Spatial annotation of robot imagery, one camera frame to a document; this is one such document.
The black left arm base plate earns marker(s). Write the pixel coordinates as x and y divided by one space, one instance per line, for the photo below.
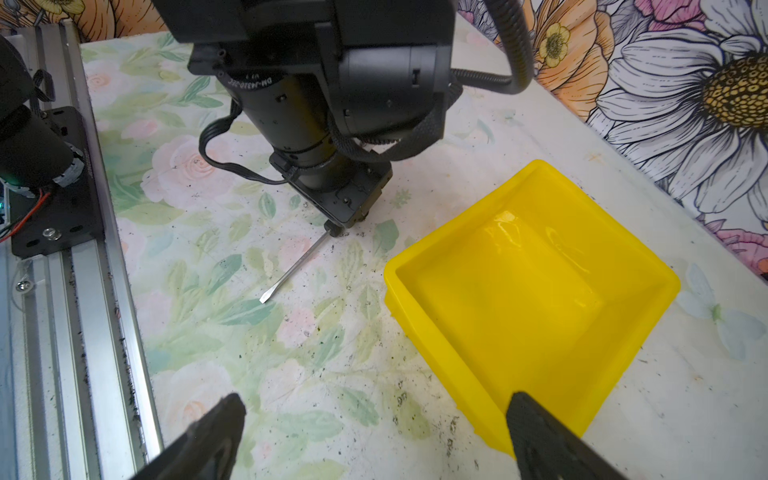
57 180

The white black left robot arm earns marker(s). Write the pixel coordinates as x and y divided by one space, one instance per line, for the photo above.
341 90

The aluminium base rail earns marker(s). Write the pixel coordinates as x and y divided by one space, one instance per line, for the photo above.
75 396

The black handled screwdriver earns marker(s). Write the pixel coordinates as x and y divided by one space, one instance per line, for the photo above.
331 230

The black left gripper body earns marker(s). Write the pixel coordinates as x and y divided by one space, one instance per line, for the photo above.
342 190

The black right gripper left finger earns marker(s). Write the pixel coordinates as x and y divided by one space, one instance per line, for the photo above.
206 450

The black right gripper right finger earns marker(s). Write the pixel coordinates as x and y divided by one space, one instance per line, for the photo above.
545 448

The yellow plastic bin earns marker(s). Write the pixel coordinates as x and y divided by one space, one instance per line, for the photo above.
534 288

